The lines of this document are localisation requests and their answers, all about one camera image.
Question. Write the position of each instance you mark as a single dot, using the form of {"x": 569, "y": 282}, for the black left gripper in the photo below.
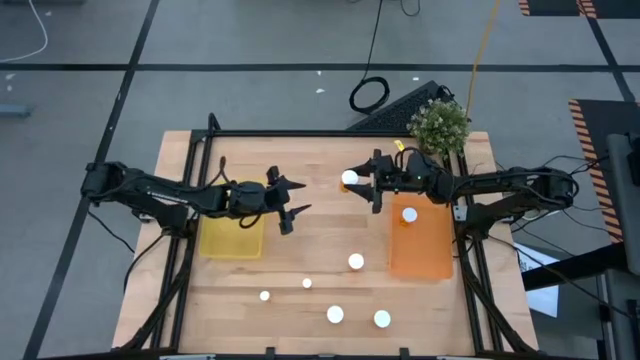
{"x": 250, "y": 199}

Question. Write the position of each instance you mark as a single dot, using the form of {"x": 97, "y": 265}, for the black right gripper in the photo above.
{"x": 415, "y": 177}

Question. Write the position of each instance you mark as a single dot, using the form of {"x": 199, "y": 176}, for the large white ball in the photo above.
{"x": 356, "y": 261}
{"x": 335, "y": 314}
{"x": 382, "y": 318}

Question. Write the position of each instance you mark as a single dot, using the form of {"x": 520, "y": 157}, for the small white ball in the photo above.
{"x": 264, "y": 295}
{"x": 307, "y": 283}

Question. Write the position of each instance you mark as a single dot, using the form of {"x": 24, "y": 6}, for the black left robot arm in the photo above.
{"x": 150, "y": 192}

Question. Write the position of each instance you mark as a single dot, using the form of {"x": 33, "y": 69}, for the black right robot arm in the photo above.
{"x": 500, "y": 182}

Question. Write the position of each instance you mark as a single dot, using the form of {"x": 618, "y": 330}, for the translucent yellow plastic bin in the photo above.
{"x": 230, "y": 242}

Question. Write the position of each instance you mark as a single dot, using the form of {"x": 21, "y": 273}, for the translucent orange plastic bin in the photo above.
{"x": 425, "y": 250}

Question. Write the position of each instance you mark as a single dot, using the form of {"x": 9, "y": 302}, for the yellow tag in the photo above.
{"x": 398, "y": 145}

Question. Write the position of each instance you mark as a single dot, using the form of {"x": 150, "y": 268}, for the black perforated panel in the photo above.
{"x": 395, "y": 112}

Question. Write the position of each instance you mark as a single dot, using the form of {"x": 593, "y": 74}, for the green artificial potted plant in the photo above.
{"x": 439, "y": 125}

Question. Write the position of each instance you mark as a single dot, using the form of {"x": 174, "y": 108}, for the white board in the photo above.
{"x": 545, "y": 300}

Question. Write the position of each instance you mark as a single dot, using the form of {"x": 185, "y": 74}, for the black bar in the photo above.
{"x": 575, "y": 266}

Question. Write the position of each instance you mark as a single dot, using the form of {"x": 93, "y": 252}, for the large hazard-striped black mat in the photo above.
{"x": 607, "y": 117}

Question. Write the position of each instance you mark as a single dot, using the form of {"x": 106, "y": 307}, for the small hazard-striped black mat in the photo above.
{"x": 550, "y": 6}

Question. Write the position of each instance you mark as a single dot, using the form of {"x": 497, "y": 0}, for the grey cart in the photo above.
{"x": 622, "y": 210}

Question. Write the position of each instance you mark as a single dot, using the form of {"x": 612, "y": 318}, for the grey floor block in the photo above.
{"x": 14, "y": 110}

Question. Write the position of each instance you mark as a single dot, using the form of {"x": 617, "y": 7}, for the black aluminium table frame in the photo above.
{"x": 320, "y": 133}

